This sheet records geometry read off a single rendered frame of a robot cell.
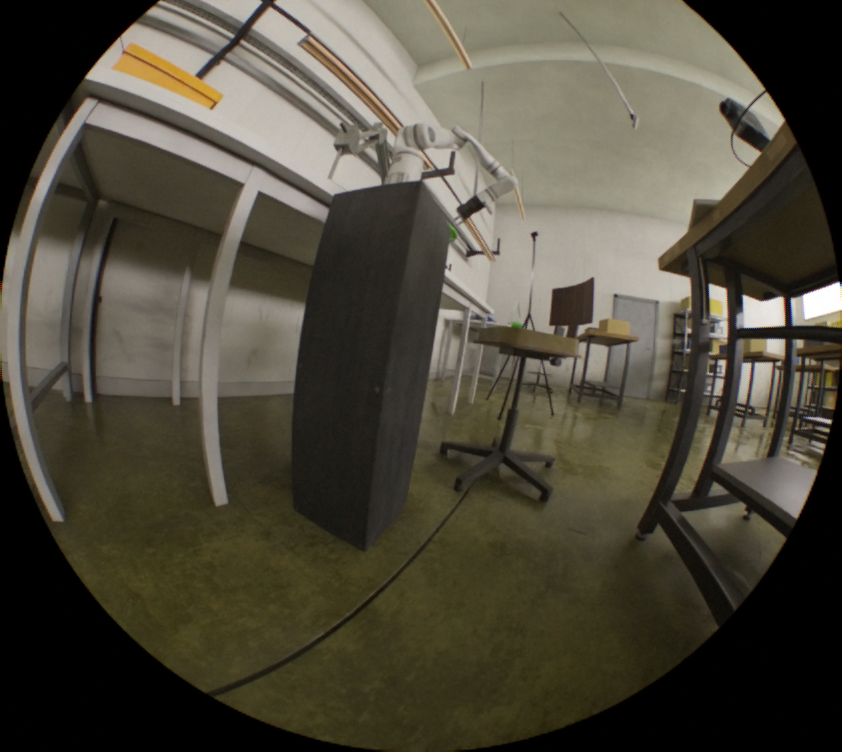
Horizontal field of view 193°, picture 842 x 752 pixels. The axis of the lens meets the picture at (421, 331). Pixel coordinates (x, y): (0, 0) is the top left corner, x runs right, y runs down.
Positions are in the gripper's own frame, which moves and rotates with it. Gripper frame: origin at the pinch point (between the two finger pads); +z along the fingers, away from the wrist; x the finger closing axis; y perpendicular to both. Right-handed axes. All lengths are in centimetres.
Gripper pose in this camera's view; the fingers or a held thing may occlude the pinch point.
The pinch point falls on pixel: (451, 225)
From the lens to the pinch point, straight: 121.8
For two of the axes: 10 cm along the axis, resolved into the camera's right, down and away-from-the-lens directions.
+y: -3.5, -8.7, 3.4
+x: -5.2, -1.1, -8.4
